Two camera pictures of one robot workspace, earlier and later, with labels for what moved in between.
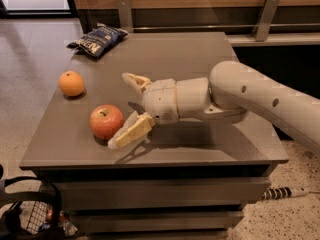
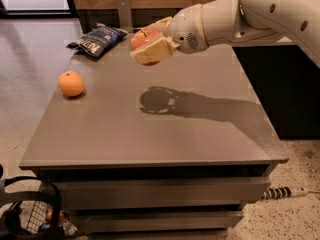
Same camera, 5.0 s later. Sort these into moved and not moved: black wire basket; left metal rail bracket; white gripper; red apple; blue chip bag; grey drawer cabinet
Moved: white gripper; red apple
Not moved: left metal rail bracket; grey drawer cabinet; black wire basket; blue chip bag
